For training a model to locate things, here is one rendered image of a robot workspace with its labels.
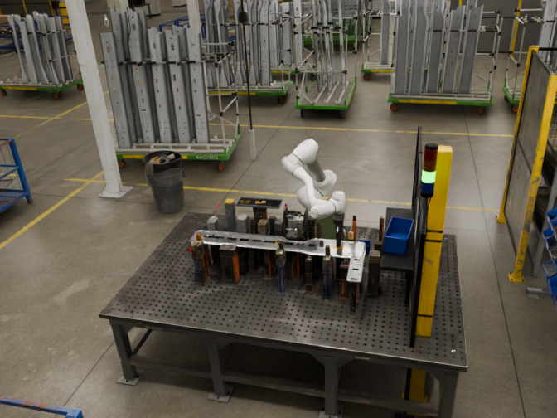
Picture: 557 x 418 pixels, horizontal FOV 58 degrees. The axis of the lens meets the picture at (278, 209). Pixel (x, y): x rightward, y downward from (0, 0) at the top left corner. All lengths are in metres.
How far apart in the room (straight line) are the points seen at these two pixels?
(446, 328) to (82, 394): 2.79
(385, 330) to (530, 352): 1.55
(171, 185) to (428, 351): 4.11
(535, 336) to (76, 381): 3.81
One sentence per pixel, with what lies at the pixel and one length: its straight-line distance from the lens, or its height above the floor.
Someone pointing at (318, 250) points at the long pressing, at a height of 1.00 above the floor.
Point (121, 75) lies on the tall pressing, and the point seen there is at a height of 1.39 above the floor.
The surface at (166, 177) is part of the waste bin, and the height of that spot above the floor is 0.54.
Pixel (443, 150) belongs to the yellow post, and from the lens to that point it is 2.92.
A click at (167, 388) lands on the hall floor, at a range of 4.29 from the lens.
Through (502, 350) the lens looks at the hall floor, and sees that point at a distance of 4.69.
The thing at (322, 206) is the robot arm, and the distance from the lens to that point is 3.52.
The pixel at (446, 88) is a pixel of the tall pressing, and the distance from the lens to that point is 10.67.
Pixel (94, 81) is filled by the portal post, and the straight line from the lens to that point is 7.04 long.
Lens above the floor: 3.04
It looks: 28 degrees down
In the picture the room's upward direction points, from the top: 3 degrees counter-clockwise
